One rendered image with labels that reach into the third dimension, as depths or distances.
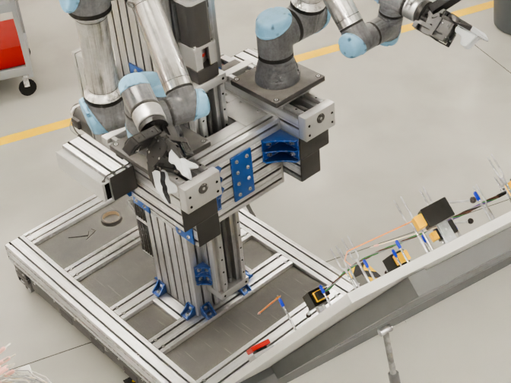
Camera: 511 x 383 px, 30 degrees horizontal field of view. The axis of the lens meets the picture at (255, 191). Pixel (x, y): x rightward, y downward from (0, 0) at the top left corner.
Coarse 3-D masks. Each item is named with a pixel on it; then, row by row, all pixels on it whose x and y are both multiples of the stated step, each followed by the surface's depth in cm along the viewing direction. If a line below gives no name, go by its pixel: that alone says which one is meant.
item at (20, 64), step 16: (0, 0) 516; (16, 0) 555; (16, 16) 511; (0, 32) 543; (16, 32) 541; (0, 48) 528; (16, 48) 528; (0, 64) 531; (16, 64) 534; (32, 80) 540
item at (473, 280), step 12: (504, 264) 287; (480, 276) 283; (456, 288) 280; (432, 300) 276; (408, 312) 273; (384, 324) 269; (360, 336) 266; (372, 336) 269; (348, 348) 266; (324, 360) 263; (264, 372) 254; (300, 372) 260
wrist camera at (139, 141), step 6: (144, 132) 221; (150, 132) 222; (156, 132) 224; (132, 138) 217; (138, 138) 218; (144, 138) 219; (150, 138) 221; (126, 144) 217; (132, 144) 217; (138, 144) 217; (144, 144) 222; (126, 150) 218; (132, 150) 218; (138, 150) 219
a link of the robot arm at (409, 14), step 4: (408, 0) 269; (412, 0) 269; (416, 0) 269; (420, 0) 268; (424, 0) 269; (408, 4) 269; (412, 4) 269; (416, 4) 268; (420, 4) 268; (404, 8) 270; (408, 8) 269; (412, 8) 269; (416, 8) 268; (404, 12) 271; (408, 12) 270; (412, 12) 269; (404, 16) 272; (408, 16) 271; (412, 16) 269; (412, 20) 271
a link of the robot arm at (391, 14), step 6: (378, 0) 275; (384, 0) 273; (390, 0) 272; (396, 0) 271; (402, 0) 270; (384, 6) 275; (390, 6) 273; (396, 6) 272; (402, 6) 270; (384, 12) 276; (390, 12) 275; (396, 12) 274
